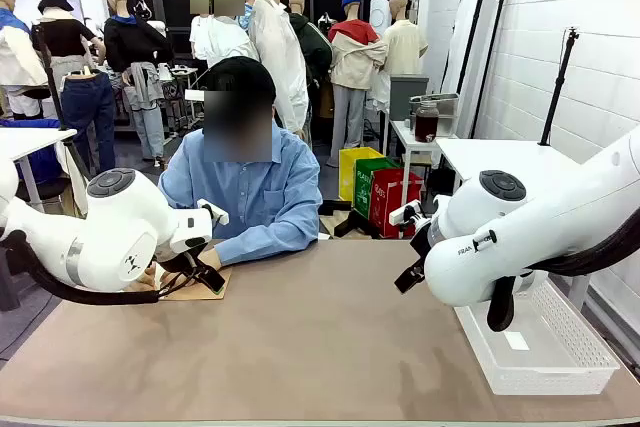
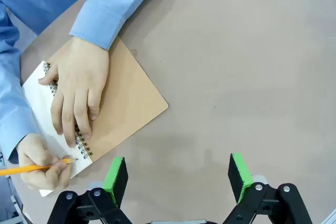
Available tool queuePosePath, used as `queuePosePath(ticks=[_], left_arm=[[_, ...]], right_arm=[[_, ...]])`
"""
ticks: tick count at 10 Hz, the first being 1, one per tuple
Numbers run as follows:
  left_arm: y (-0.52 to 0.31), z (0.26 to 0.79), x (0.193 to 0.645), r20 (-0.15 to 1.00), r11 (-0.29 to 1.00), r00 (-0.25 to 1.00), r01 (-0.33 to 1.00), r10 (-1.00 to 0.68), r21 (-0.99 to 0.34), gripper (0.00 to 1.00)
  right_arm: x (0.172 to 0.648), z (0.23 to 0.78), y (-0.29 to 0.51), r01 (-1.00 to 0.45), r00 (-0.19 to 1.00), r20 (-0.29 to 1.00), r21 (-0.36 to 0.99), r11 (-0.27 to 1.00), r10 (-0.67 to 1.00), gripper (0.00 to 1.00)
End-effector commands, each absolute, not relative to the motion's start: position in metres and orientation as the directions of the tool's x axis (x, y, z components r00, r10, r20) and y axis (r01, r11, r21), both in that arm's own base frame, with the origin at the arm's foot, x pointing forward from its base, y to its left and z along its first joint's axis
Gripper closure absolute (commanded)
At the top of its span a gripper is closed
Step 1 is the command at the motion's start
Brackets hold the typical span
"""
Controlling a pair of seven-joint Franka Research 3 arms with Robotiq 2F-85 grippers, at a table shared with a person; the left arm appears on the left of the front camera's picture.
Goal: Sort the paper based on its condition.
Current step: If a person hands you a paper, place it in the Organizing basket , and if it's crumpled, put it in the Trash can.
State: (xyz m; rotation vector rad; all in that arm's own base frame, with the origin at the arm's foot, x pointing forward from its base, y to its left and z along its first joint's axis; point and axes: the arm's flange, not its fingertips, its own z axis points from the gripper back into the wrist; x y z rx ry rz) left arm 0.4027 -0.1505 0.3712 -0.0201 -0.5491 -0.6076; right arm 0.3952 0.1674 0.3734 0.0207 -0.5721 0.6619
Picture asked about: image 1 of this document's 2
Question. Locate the black camera tripod pole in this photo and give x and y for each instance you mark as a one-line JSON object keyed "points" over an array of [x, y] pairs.
{"points": [[555, 92]]}

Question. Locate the mannequin green checked hat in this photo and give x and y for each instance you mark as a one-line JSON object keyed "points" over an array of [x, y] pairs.
{"points": [[230, 42]]}

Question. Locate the person's right hand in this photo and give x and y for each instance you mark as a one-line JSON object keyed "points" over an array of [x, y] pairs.
{"points": [[145, 281]]}

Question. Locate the half mannequin blue jeans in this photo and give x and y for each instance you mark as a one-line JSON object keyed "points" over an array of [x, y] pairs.
{"points": [[87, 107]]}

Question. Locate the mannequin blue white jacket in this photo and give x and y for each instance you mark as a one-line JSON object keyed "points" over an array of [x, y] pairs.
{"points": [[15, 52]]}

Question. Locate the glass jar brown liquid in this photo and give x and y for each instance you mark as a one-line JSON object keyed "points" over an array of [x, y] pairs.
{"points": [[426, 122]]}

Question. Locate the mannequin beige shirt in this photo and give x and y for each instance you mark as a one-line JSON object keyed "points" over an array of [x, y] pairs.
{"points": [[405, 47]]}

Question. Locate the tall mannequin white shirt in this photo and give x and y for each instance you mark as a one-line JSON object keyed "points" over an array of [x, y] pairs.
{"points": [[280, 47]]}

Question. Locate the yellow recycling bin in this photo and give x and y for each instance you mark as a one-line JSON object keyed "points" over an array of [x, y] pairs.
{"points": [[350, 172]]}

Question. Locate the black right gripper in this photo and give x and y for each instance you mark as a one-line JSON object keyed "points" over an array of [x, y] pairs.
{"points": [[422, 242]]}

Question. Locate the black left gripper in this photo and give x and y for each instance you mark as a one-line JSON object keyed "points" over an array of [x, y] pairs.
{"points": [[177, 259]]}

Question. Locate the small white table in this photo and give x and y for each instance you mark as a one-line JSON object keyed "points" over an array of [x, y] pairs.
{"points": [[405, 137]]}

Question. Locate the white work table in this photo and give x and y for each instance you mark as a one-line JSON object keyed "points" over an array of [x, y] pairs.
{"points": [[30, 139]]}

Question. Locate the metal tray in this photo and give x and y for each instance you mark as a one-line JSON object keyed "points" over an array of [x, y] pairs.
{"points": [[435, 99]]}

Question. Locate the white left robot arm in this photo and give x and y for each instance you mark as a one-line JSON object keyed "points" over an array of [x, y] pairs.
{"points": [[110, 227]]}

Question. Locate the person in blue shirt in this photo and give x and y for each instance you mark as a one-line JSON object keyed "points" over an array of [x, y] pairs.
{"points": [[260, 197]]}

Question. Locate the person's left forearm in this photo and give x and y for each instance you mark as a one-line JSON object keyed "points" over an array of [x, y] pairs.
{"points": [[265, 242]]}

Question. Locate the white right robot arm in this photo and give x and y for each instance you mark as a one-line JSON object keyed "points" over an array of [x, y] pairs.
{"points": [[500, 247]]}

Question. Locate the mannequin blue cap red jacket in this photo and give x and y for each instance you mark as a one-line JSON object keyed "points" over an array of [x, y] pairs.
{"points": [[352, 62]]}

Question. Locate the black wall pole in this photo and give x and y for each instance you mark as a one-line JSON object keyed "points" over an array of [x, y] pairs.
{"points": [[480, 32], [497, 32]]}

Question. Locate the large white side table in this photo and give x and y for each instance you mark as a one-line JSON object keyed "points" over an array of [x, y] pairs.
{"points": [[500, 157]]}

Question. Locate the background person white shirt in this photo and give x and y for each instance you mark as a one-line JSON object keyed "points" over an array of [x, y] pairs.
{"points": [[200, 37]]}

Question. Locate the red recycling bin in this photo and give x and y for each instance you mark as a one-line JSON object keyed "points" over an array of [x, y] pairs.
{"points": [[390, 207]]}

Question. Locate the white oval appliance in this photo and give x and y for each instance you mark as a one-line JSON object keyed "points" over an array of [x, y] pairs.
{"points": [[380, 17]]}

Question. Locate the mannequin dark green hoodie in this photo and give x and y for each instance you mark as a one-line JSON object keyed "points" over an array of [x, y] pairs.
{"points": [[312, 47]]}

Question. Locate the white perforated plastic basket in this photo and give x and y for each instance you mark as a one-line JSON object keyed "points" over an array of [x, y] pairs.
{"points": [[540, 347]]}

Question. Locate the person's left hand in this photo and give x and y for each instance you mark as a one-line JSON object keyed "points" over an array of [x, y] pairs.
{"points": [[212, 258]]}

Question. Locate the mannequin black bucket hat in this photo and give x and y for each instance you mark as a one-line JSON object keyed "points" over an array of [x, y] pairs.
{"points": [[65, 37]]}

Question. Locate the spiral notebook brown cover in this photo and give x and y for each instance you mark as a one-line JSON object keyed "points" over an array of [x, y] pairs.
{"points": [[200, 289]]}

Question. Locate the white label sticker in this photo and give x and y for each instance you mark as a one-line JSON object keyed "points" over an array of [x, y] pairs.
{"points": [[516, 341]]}

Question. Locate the wooden board black brackets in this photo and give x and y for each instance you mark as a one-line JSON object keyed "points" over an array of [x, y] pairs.
{"points": [[345, 222]]}

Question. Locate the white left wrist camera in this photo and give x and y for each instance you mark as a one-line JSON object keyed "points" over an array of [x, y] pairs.
{"points": [[214, 211]]}

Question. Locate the mannequin black hoodie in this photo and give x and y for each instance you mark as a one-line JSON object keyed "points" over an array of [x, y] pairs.
{"points": [[135, 42]]}

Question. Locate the green recycling bin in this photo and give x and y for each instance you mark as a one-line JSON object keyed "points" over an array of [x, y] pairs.
{"points": [[365, 187]]}

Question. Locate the grey plastic stool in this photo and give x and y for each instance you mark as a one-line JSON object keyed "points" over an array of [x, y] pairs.
{"points": [[7, 277]]}

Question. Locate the grey cabinet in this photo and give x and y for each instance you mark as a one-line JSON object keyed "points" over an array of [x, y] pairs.
{"points": [[407, 94]]}

